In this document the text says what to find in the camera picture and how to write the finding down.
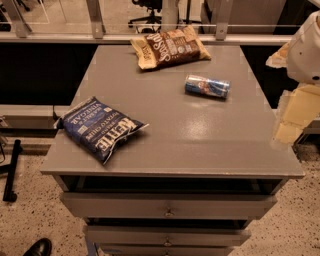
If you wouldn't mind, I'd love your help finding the blue kettle chips bag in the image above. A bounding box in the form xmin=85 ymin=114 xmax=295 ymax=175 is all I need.
xmin=54 ymin=96 xmax=147 ymax=164

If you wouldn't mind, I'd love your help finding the black shoe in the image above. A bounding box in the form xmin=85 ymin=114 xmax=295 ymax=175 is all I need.
xmin=23 ymin=238 xmax=52 ymax=256

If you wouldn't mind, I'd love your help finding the brown sunchips bag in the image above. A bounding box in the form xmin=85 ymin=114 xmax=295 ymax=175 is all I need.
xmin=131 ymin=25 xmax=211 ymax=70

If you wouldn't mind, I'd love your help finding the top grey drawer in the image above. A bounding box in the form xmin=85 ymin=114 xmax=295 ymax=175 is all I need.
xmin=61 ymin=193 xmax=277 ymax=220

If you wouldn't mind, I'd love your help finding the black office chair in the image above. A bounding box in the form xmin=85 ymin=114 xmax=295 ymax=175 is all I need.
xmin=128 ymin=0 xmax=162 ymax=33

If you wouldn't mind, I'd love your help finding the grey drawer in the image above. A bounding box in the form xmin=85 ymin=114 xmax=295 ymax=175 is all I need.
xmin=61 ymin=193 xmax=277 ymax=220
xmin=85 ymin=226 xmax=251 ymax=247

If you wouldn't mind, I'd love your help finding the grey drawer cabinet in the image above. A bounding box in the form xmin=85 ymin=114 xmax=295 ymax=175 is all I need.
xmin=41 ymin=45 xmax=303 ymax=256

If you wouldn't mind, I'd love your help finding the black metal stand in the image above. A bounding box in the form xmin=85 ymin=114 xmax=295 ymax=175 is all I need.
xmin=0 ymin=140 xmax=22 ymax=202

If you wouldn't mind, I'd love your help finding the blue silver redbull can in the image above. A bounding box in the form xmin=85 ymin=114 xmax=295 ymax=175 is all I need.
xmin=185 ymin=75 xmax=230 ymax=99

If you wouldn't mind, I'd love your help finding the middle grey drawer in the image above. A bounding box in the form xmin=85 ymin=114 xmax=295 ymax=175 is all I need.
xmin=85 ymin=226 xmax=251 ymax=247

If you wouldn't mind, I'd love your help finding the metal railing frame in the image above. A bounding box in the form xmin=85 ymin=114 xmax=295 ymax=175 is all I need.
xmin=0 ymin=0 xmax=301 ymax=46

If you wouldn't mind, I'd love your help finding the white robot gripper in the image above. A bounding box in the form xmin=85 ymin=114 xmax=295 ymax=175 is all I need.
xmin=266 ymin=11 xmax=320 ymax=144

